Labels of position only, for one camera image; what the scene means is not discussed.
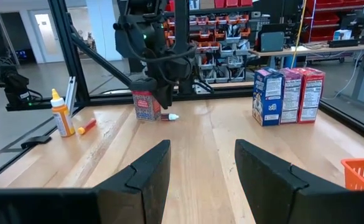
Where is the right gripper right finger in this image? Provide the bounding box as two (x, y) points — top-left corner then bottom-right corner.
(234, 139), (341, 224)

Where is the blue Frosted Flakes cereal box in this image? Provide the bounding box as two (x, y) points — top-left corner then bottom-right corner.
(251, 68), (285, 127)

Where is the white column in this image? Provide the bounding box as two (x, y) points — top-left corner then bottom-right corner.
(86, 0), (123, 62)

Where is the orange squeeze bottle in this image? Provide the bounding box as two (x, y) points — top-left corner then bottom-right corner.
(50, 88), (76, 138)

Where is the white box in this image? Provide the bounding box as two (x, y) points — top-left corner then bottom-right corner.
(333, 29), (353, 41)

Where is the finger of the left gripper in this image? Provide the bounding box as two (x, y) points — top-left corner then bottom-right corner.
(129, 77), (158, 93)
(157, 81), (174, 110)

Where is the silver metal bracket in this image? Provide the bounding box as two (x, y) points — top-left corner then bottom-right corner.
(65, 76), (77, 118)

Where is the black aluminium table frame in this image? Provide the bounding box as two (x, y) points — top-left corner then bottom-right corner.
(0, 0), (364, 187)

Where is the small dropper bottle red label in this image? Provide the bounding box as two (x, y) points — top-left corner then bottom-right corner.
(160, 113), (180, 122)

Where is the white door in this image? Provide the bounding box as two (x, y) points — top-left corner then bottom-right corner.
(29, 11), (65, 64)

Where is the parts bin shelf rack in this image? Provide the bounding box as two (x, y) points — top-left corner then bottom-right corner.
(162, 0), (254, 85)

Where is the purple cereal box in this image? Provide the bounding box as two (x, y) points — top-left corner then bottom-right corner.
(279, 67), (303, 124)

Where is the black table clamp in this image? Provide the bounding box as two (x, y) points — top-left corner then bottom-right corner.
(20, 135), (52, 150)

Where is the red cereal box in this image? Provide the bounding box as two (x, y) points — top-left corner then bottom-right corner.
(295, 67), (326, 124)

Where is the grey box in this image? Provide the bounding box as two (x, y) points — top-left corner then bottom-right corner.
(260, 30), (286, 53)

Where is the orange plastic basket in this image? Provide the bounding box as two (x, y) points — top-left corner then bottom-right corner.
(340, 157), (364, 191)

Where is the yellow hanging cable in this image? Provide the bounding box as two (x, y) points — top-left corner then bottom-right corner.
(290, 0), (307, 69)

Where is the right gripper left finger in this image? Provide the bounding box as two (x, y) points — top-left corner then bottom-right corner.
(95, 139), (172, 224)

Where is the red small box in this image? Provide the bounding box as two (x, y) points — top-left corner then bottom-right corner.
(131, 89), (162, 122)

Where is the red bin shelf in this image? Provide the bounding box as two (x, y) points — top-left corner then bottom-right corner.
(302, 0), (364, 43)

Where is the wooden desk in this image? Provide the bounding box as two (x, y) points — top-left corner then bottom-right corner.
(249, 43), (364, 60)

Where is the small red tube yellow cap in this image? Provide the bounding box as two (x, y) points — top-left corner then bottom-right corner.
(77, 118), (98, 136)

